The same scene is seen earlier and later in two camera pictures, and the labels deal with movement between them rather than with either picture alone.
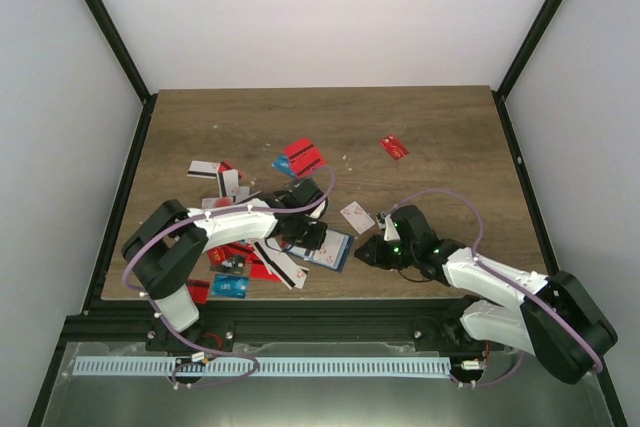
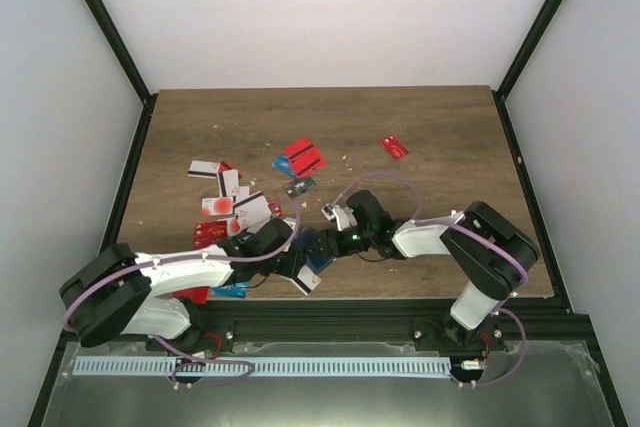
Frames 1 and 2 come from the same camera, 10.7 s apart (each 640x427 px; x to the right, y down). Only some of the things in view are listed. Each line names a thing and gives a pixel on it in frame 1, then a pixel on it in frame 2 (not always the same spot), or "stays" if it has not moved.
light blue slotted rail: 259,365 stays
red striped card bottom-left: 199,290 stays
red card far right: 394,147 stays
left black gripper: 317,240 -> 293,268
